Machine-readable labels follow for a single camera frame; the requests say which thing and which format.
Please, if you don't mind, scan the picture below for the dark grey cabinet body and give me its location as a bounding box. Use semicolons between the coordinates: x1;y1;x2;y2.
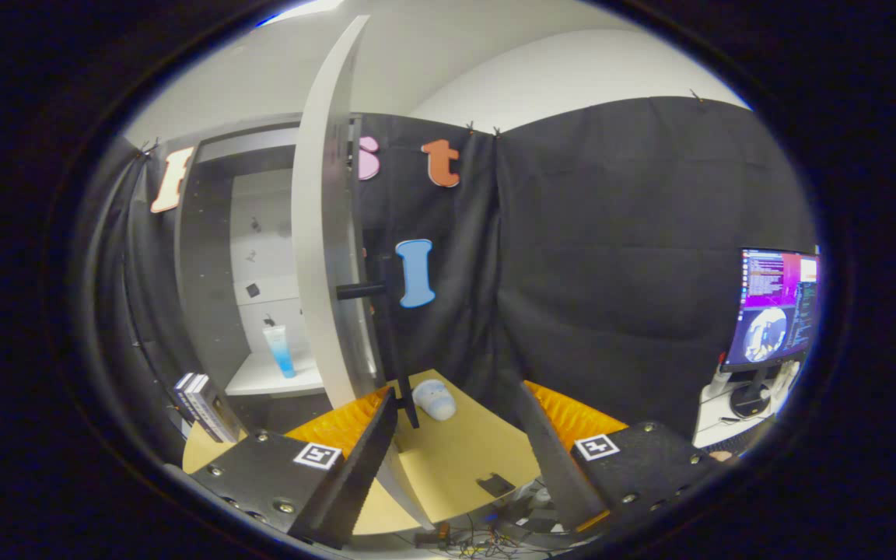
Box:
174;113;355;436

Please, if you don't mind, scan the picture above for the small black flat object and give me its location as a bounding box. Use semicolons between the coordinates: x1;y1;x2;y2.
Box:
477;472;516;499

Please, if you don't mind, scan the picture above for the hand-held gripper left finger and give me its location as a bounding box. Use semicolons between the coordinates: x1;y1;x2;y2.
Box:
184;387;400;549

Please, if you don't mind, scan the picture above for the computer monitor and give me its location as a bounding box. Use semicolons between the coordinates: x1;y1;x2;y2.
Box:
723;247;821;418

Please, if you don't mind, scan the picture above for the pale blue rounded object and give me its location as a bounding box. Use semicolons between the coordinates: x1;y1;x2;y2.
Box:
411;379;457;422

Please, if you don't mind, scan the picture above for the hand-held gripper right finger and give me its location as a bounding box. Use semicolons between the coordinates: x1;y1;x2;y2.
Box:
516;380;725;537

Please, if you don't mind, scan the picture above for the white blue cosmetic tube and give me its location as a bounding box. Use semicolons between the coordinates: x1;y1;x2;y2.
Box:
263;324;295;380

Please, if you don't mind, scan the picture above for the tangle of cables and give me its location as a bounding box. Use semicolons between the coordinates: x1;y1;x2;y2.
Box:
415;482;567;559

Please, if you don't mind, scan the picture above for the white cabinet door black handle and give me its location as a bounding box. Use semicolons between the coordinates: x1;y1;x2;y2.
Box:
291;14;437;530

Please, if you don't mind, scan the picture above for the black backdrop cloth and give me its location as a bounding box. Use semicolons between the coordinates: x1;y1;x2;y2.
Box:
75;93;818;467

